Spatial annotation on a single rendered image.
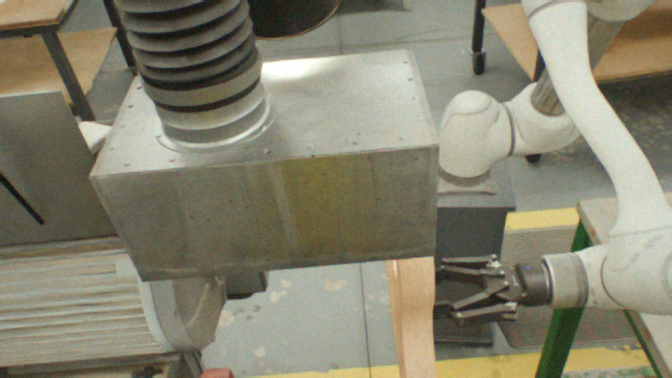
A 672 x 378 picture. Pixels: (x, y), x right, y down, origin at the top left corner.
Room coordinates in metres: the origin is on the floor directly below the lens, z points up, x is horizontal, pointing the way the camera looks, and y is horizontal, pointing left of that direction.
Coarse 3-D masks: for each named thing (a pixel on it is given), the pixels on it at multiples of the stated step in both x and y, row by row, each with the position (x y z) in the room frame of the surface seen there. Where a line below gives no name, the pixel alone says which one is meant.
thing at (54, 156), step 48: (0, 96) 0.46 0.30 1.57; (48, 96) 0.46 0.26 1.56; (0, 144) 0.46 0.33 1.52; (48, 144) 0.46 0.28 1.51; (96, 144) 0.55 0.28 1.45; (0, 192) 0.46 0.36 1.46; (48, 192) 0.46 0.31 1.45; (96, 192) 0.46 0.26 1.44; (0, 240) 0.46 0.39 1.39; (48, 240) 0.46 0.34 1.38
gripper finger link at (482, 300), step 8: (488, 288) 0.56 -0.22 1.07; (496, 288) 0.55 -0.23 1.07; (504, 288) 0.55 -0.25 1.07; (472, 296) 0.55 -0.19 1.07; (480, 296) 0.55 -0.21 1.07; (488, 296) 0.54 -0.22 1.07; (456, 304) 0.53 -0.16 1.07; (464, 304) 0.53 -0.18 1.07; (472, 304) 0.53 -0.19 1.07; (480, 304) 0.54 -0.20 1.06; (488, 304) 0.54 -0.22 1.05; (496, 304) 0.55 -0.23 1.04
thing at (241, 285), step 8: (256, 272) 0.72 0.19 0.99; (264, 272) 0.73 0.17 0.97; (232, 280) 0.72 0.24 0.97; (240, 280) 0.72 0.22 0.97; (248, 280) 0.72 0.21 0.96; (256, 280) 0.72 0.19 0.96; (264, 280) 0.73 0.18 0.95; (232, 288) 0.72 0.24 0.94; (240, 288) 0.72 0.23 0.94; (248, 288) 0.72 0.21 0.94; (256, 288) 0.72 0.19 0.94; (264, 288) 0.72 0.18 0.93; (232, 296) 0.75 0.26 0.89; (240, 296) 0.75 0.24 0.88; (248, 296) 0.76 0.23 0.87
